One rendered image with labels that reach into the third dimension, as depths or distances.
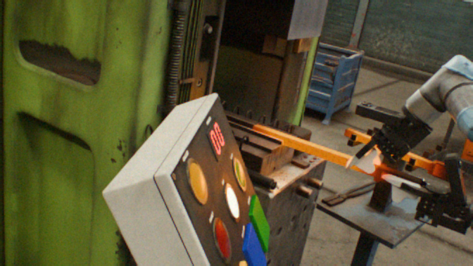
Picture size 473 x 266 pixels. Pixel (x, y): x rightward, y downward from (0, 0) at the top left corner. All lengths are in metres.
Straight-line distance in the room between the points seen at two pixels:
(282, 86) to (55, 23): 0.70
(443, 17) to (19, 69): 7.97
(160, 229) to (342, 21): 8.79
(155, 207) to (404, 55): 8.44
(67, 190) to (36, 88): 0.27
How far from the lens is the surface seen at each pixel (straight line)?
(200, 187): 0.56
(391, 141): 1.11
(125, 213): 0.52
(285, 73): 1.46
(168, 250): 0.53
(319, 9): 1.19
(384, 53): 8.95
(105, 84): 0.96
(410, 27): 8.81
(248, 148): 1.17
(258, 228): 0.77
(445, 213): 1.16
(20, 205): 1.34
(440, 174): 1.53
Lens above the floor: 1.42
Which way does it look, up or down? 20 degrees down
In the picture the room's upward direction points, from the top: 10 degrees clockwise
